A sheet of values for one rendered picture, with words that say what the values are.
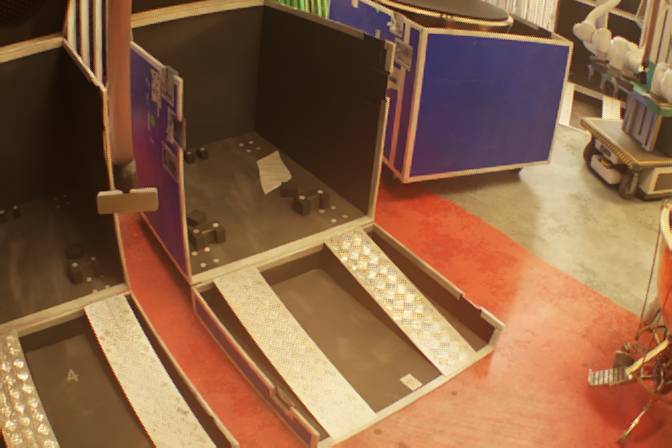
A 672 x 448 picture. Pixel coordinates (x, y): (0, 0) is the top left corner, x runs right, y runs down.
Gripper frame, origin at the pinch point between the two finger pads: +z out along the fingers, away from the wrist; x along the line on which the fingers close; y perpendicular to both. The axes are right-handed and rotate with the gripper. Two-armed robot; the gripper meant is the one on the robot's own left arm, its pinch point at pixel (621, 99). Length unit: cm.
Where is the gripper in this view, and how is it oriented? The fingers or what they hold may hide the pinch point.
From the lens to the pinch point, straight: 347.9
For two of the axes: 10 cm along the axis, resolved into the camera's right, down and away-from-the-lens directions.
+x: 2.6, 5.2, -8.1
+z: -0.9, 8.5, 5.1
